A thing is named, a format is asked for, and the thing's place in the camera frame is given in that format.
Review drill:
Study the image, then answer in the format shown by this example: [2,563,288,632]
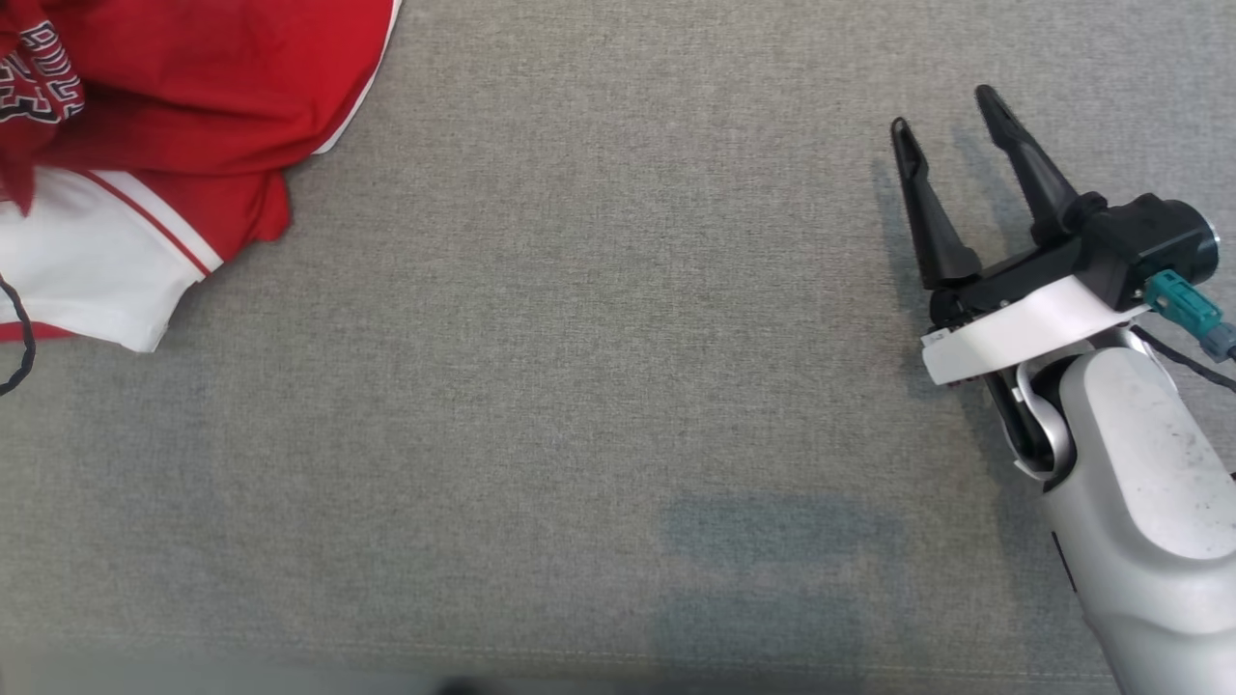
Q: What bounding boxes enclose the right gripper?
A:
[890,84,1152,389]

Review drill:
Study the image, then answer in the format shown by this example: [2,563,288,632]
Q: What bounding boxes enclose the red shorts with white stripe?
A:
[39,0,405,180]

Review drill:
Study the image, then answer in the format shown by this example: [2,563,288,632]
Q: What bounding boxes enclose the red jersey with white sleeves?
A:
[0,0,295,354]

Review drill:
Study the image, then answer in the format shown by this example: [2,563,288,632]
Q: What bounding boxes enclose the teal cable connector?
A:
[1144,269,1226,336]

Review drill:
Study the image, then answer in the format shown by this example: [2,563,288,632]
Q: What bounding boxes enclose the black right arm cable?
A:
[1128,325,1236,393]

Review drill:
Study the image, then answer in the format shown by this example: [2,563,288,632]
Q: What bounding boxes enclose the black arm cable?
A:
[1128,325,1236,393]
[0,274,39,398]

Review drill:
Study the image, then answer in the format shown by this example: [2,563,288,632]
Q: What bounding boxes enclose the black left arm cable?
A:
[0,274,39,398]

